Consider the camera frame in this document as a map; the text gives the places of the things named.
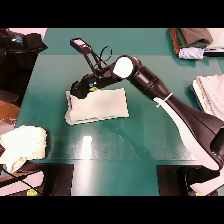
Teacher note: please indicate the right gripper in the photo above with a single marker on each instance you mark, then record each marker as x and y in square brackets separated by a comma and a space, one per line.
[84, 86]

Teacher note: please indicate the white shirt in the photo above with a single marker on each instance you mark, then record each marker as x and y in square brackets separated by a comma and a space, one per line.
[100, 107]

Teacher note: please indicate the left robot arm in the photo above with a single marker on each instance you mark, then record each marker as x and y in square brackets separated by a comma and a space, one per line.
[56, 180]

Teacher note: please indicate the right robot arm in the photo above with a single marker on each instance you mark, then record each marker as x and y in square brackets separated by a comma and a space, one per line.
[186, 116]

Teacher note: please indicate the cream garment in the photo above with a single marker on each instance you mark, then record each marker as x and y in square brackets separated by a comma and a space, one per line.
[25, 143]

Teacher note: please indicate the red garment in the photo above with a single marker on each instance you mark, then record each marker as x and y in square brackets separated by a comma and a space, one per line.
[173, 41]

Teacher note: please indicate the pale blue garment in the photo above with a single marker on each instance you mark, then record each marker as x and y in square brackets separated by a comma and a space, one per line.
[190, 53]

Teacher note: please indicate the olive grey garment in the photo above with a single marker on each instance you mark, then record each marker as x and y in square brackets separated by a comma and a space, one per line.
[196, 35]

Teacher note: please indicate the white folded garment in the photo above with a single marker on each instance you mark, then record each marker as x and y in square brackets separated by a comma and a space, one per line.
[211, 95]

